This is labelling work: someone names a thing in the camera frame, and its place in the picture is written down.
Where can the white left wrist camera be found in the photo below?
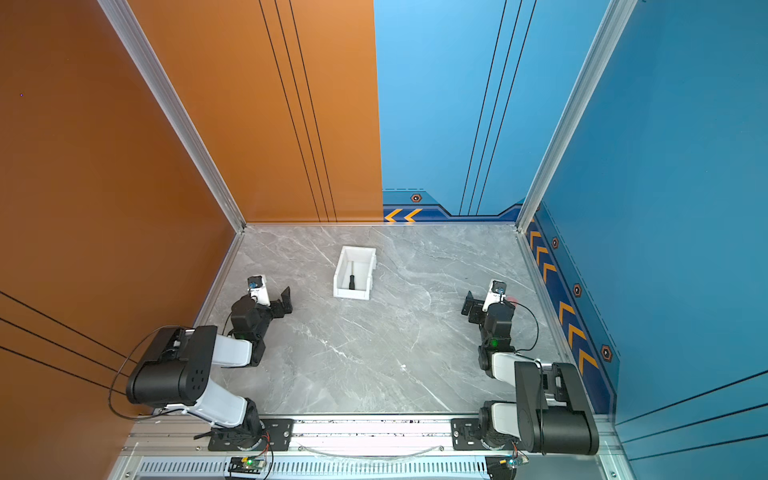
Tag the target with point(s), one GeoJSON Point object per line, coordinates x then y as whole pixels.
{"type": "Point", "coordinates": [257, 290]}

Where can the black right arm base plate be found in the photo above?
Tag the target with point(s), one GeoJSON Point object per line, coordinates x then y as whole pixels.
{"type": "Point", "coordinates": [466, 434]}

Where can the small right circuit board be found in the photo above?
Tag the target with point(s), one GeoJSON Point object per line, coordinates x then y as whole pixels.
{"type": "Point", "coordinates": [516, 460]}

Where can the aluminium corner post left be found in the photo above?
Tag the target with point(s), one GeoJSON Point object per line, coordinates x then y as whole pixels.
{"type": "Point", "coordinates": [125, 24]}

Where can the white plastic bin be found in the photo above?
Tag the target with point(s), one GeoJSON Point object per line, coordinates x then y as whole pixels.
{"type": "Point", "coordinates": [365, 259]}

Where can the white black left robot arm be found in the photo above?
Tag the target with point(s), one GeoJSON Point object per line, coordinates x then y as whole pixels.
{"type": "Point", "coordinates": [174, 373]}

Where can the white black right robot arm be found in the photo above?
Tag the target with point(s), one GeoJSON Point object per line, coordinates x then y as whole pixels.
{"type": "Point", "coordinates": [550, 413]}

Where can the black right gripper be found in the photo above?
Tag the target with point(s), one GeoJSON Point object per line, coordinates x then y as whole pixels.
{"type": "Point", "coordinates": [477, 309]}

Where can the aluminium corner post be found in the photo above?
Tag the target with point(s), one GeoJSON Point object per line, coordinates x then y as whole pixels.
{"type": "Point", "coordinates": [598, 56]}
{"type": "Point", "coordinates": [125, 24]}

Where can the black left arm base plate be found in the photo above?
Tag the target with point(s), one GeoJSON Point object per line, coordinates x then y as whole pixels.
{"type": "Point", "coordinates": [272, 434]}

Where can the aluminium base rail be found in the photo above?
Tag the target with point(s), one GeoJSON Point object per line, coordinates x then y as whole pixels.
{"type": "Point", "coordinates": [362, 446]}

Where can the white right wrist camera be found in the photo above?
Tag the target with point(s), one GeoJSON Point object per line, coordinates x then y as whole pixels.
{"type": "Point", "coordinates": [496, 292]}

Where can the aluminium corner post right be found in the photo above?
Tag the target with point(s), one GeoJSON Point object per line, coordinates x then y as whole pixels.
{"type": "Point", "coordinates": [598, 56]}

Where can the green circuit board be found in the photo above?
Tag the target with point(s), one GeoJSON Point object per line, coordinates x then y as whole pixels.
{"type": "Point", "coordinates": [248, 465]}

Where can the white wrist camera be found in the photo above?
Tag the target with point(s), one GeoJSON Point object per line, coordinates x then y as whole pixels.
{"type": "Point", "coordinates": [496, 292]}
{"type": "Point", "coordinates": [257, 290]}

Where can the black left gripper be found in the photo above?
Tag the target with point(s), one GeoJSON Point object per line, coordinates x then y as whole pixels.
{"type": "Point", "coordinates": [285, 303]}

